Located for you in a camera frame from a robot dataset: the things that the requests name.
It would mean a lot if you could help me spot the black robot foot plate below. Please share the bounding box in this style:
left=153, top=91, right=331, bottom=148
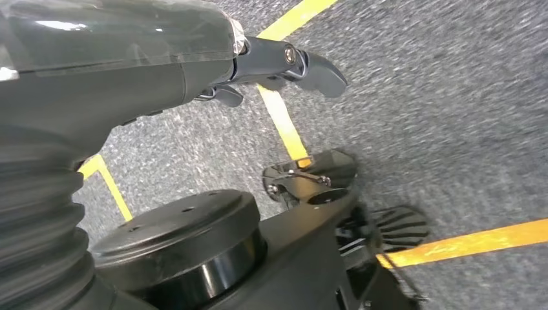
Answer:
left=92, top=189, right=268, bottom=310

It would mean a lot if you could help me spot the yellow floor tape mark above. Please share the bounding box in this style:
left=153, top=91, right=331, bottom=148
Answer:
left=78, top=154, right=134, bottom=222

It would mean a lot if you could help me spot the yellow floor tape square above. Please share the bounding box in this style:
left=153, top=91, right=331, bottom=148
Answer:
left=256, top=0, right=548, bottom=271

